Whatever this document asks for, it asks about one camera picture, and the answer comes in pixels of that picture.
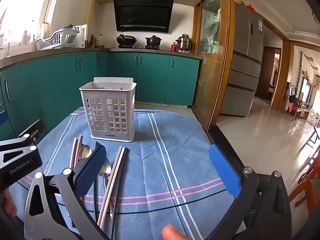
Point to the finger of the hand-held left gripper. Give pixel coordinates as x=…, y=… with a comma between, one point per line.
x=25, y=170
x=3, y=118

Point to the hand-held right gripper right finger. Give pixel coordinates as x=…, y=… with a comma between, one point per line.
x=222, y=170

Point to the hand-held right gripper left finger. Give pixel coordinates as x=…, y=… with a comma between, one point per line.
x=91, y=165

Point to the steel spoon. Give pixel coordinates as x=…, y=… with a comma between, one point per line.
x=86, y=151
x=105, y=168

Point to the black chopstick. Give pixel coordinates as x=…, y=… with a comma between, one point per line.
x=123, y=160

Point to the white perforated utensil holder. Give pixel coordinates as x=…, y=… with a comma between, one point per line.
x=107, y=93

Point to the person's left hand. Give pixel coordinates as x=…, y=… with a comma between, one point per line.
x=7, y=205

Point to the person's right hand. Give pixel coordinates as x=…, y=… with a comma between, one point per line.
x=173, y=233

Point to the blue striped cloth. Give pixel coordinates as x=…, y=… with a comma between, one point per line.
x=175, y=155

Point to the teal side base cabinet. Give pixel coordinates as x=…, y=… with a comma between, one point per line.
x=62, y=85

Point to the kitchen faucet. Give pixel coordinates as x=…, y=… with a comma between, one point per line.
x=8, y=45

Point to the grey kitchen countertop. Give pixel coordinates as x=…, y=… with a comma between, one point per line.
x=50, y=52

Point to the pink bottle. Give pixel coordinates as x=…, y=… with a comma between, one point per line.
x=24, y=38

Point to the white dish rack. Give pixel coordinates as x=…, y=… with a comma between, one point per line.
x=57, y=40

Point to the dark wooden armchair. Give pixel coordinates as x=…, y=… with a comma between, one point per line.
x=300, y=110

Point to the hanging clothes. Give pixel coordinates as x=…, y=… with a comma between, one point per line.
x=291, y=97

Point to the grey refrigerator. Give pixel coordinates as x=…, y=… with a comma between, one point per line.
x=245, y=67

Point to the teal stove base cabinet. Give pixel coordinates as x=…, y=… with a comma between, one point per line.
x=155, y=80

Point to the kitchen window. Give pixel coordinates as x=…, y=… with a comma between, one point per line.
x=27, y=7

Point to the white cutting board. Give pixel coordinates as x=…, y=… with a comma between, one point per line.
x=83, y=36

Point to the glass sliding door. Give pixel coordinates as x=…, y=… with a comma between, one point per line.
x=212, y=55

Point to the dark sauce bottle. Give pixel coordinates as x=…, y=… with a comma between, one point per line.
x=92, y=42

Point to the green vine garland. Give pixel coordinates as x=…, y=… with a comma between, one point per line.
x=300, y=75

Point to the white plastic bottle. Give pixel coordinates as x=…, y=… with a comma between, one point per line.
x=101, y=41

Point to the gas stove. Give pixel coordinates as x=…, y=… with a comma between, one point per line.
x=140, y=47

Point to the black wok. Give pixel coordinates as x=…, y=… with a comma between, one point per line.
x=126, y=40

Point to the red bottle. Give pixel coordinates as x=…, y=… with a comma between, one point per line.
x=173, y=47

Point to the steel stock pot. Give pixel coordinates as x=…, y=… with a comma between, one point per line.
x=183, y=43

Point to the black cooking pot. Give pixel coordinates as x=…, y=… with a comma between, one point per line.
x=153, y=42

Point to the black range hood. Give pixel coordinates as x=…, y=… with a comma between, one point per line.
x=142, y=15

